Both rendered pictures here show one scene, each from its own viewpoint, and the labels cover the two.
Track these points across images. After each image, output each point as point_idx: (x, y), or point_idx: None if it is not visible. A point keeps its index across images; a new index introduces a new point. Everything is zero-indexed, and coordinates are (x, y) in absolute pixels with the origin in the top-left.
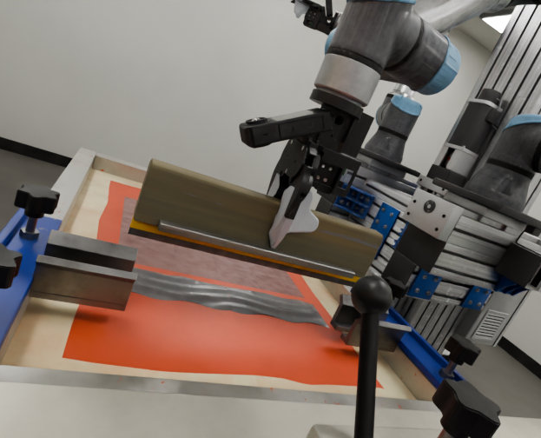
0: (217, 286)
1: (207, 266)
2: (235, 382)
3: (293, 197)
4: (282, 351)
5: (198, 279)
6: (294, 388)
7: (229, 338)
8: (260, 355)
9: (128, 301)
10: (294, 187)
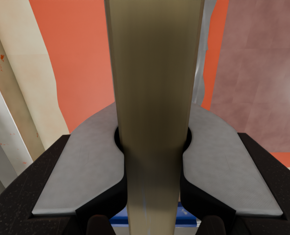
0: (201, 39)
1: (261, 34)
2: (29, 29)
3: (29, 180)
4: (95, 94)
5: (218, 10)
6: (48, 90)
7: (95, 37)
8: (81, 68)
9: None
10: (47, 216)
